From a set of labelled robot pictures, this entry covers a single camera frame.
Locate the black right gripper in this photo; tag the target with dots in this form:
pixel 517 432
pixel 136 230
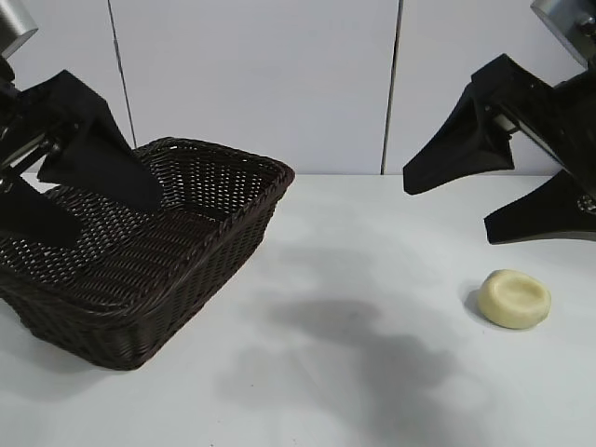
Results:
pixel 572 121

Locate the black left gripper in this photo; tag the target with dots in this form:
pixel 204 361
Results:
pixel 28 130

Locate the pale yellow egg yolk pastry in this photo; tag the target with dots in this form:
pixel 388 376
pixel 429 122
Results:
pixel 512 300

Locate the dark brown wicker basket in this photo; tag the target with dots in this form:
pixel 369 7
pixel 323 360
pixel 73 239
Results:
pixel 153 288

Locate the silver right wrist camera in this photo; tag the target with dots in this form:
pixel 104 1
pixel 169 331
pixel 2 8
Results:
pixel 568 23

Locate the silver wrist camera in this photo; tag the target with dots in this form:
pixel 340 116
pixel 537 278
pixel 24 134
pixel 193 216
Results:
pixel 14 23
pixel 568 23

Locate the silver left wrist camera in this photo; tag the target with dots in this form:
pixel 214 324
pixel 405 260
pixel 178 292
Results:
pixel 14 23

